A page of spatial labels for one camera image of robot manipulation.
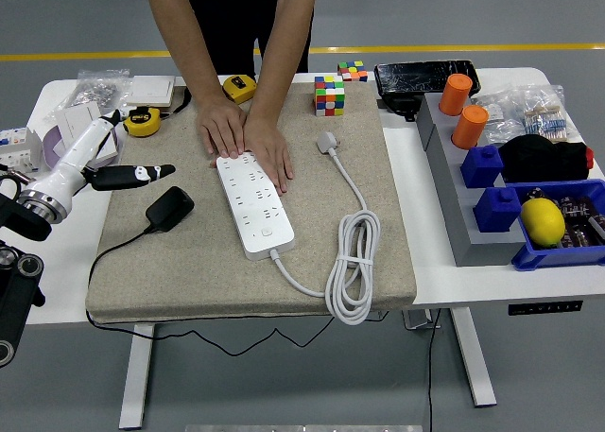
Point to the black table control panel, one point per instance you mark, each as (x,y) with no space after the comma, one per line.
(545,307)

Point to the small colourful puzzle cube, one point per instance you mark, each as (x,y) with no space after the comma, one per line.
(352,71)

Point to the black cloth bundle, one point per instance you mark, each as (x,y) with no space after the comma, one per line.
(543,159)

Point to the white table leg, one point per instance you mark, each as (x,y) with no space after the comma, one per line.
(472,356)
(136,375)

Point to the white blank switch panel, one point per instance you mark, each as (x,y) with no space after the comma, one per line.
(71,122)

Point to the person's right hand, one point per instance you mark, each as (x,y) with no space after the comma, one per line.
(222,127)

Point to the person's left hand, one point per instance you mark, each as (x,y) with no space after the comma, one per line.
(269,148)

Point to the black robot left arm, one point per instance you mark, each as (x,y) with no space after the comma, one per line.
(19,285)

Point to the grey-brown mat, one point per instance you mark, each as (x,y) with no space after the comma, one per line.
(189,271)

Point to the large colourful puzzle cube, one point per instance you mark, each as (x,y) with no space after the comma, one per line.
(329,96)

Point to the white circuit breaker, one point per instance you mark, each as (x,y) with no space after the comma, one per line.
(16,150)

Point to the clear plastic bag of parts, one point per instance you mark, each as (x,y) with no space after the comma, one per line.
(494,115)

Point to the blue plastic bin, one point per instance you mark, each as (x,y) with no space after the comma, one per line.
(558,257)

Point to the purple bowl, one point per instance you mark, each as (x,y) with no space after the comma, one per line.
(51,148)

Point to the dark capacitors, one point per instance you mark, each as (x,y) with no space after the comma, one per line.
(577,210)

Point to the plastic bag of screws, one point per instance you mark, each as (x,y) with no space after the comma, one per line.
(94,91)

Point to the white wall switch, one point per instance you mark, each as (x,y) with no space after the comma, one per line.
(150,91)

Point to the white and black robot left hand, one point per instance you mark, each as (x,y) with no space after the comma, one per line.
(80,153)

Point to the plastic bag of resistors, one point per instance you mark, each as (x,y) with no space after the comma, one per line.
(543,115)

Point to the yellow lemon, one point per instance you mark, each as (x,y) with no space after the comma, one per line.
(542,223)

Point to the grey stepped block holder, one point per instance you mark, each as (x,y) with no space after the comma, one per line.
(454,205)

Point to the person's body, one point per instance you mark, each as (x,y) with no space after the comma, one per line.
(236,16)

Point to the orange cylinder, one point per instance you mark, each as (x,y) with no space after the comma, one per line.
(455,95)
(469,127)

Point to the blue block with knob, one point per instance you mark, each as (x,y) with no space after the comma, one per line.
(481,167)
(497,211)

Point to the white socket panel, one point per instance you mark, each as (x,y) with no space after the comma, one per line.
(108,148)

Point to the metal bracket under table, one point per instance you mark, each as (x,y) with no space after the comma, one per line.
(418,319)

